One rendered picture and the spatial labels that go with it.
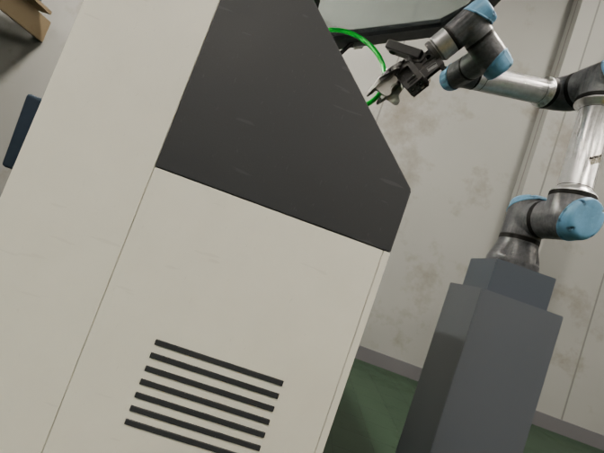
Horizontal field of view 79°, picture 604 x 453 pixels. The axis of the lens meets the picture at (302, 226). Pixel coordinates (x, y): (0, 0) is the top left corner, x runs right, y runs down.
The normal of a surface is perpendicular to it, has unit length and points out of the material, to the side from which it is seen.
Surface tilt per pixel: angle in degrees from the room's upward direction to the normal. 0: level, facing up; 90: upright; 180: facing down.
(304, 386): 90
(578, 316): 90
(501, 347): 90
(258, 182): 90
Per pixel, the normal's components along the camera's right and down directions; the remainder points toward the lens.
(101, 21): 0.10, -0.04
